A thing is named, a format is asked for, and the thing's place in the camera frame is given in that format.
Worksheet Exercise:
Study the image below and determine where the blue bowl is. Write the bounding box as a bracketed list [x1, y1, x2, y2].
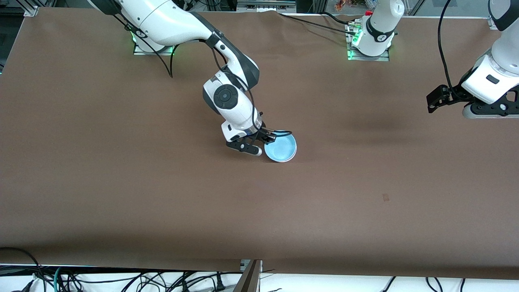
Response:
[264, 131, 297, 163]

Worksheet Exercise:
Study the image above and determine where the brown table cover sheet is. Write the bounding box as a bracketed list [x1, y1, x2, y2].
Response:
[0, 7, 519, 280]

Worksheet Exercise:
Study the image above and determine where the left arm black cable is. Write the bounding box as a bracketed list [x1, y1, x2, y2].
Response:
[437, 0, 457, 92]

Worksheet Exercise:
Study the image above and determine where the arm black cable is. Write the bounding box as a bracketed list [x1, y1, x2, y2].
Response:
[437, 0, 457, 92]
[114, 14, 181, 78]

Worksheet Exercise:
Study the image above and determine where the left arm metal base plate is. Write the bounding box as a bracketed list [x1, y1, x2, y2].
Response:
[346, 21, 390, 62]

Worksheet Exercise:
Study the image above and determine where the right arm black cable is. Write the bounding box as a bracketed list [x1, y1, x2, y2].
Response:
[114, 14, 181, 78]

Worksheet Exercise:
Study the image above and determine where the long black table cable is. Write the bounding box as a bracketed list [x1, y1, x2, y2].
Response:
[277, 12, 359, 36]

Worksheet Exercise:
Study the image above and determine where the aluminium frame rail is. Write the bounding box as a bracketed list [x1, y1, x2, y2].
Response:
[237, 0, 296, 13]

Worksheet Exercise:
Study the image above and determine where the short black table cable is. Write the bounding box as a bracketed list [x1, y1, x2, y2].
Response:
[322, 11, 356, 26]

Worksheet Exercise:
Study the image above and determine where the grey stand post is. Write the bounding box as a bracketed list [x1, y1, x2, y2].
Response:
[233, 260, 263, 292]

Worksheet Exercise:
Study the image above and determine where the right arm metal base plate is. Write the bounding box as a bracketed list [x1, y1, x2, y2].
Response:
[133, 34, 176, 56]

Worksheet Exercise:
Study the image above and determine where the black looped floor cable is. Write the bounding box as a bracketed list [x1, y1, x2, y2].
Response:
[0, 247, 43, 292]

